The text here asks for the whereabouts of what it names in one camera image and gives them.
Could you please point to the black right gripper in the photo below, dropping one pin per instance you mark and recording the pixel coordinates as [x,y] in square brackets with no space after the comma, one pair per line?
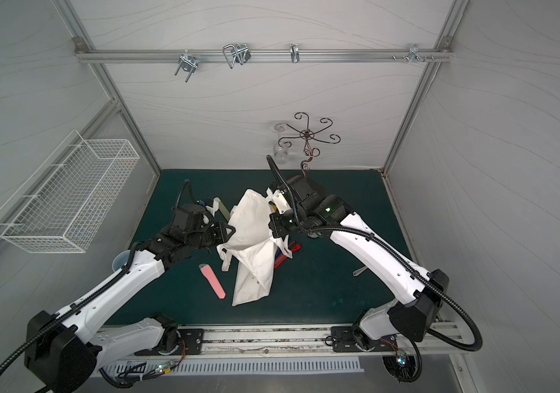
[277,226]

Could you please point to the white wire basket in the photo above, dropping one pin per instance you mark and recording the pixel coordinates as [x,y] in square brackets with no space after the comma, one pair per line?
[61,206]

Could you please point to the aluminium top rail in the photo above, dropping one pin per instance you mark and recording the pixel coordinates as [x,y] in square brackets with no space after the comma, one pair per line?
[259,56]

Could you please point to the bronze scroll hanger stand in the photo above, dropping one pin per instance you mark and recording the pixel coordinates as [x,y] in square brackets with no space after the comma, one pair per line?
[308,136]

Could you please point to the silver letter opener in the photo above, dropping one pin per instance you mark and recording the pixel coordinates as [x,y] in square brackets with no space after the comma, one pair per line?
[358,272]

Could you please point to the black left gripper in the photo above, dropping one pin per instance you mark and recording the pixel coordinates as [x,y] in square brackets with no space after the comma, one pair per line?
[216,233]

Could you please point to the pink utility knife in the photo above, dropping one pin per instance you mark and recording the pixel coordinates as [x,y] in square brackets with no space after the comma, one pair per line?
[212,279]

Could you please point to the green table mat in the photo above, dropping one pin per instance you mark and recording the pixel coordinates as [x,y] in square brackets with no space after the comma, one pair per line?
[314,286]

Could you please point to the olive green utility knife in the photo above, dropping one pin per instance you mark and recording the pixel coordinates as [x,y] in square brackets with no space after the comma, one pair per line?
[222,206]

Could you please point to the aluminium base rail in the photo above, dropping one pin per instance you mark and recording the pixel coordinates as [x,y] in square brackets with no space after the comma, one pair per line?
[277,341]

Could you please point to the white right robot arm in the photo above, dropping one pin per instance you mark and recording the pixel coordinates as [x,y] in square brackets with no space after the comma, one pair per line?
[415,306]

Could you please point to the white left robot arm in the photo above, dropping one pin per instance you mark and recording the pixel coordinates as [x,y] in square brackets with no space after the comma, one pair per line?
[64,352]

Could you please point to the metal clamp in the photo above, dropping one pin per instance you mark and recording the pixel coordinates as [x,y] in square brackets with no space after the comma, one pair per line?
[236,54]
[186,64]
[413,56]
[294,53]

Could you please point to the light blue plastic cup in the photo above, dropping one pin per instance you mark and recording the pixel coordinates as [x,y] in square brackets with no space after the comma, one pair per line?
[120,262]

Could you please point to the white printed canvas tote bag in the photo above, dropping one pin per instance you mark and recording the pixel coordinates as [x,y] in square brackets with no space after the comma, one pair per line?
[254,247]

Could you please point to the metal clamp far left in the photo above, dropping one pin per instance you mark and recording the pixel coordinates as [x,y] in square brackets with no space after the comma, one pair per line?
[186,64]

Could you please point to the clear glass bottle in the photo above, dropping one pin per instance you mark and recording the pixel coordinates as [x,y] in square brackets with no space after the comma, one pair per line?
[280,152]

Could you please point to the metal clamp right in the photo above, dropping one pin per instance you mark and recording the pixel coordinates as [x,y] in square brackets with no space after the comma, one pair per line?
[413,56]

